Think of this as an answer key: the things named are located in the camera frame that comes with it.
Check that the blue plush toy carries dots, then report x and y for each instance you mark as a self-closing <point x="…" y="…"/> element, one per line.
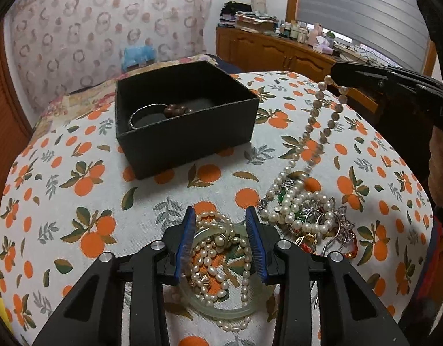
<point x="138" y="56"/>

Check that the wooden cabinet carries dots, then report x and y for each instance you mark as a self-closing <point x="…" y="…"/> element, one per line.
<point x="264" y="52"/>

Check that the pile of mixed jewelry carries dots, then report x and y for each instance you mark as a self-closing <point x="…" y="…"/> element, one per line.
<point x="315" y="220"/>

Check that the floral bedspread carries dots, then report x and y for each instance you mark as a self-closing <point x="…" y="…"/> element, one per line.
<point x="77" y="104"/>

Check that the stack of folded fabrics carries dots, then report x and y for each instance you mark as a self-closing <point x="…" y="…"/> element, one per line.
<point x="253" y="18"/>

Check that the silver bangle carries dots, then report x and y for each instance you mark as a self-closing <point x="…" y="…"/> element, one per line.
<point x="138" y="110"/>

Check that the brown louvre door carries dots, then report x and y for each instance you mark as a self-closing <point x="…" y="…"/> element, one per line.
<point x="5" y="122"/>

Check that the row of small bottles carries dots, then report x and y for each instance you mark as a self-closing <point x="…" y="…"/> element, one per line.
<point x="297" y="30"/>

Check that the pale green jade bangle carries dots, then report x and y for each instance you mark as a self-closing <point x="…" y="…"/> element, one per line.
<point x="225" y="311"/>

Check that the orange fruit print tablecloth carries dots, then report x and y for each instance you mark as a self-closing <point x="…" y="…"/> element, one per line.
<point x="99" y="205"/>

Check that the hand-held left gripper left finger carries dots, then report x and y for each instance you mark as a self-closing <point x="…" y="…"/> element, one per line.
<point x="187" y="238"/>

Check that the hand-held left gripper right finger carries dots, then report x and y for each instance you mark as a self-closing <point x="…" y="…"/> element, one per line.
<point x="255" y="245"/>

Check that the person's right hand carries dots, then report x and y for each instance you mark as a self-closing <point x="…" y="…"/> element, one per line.
<point x="441" y="165"/>

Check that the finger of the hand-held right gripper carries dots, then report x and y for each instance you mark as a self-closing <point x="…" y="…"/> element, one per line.
<point x="362" y="75"/>

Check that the black jewelry box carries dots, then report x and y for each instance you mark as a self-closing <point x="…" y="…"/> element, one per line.
<point x="192" y="144"/>

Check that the red and blue garment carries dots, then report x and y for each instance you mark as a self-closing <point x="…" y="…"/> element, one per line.
<point x="432" y="259"/>

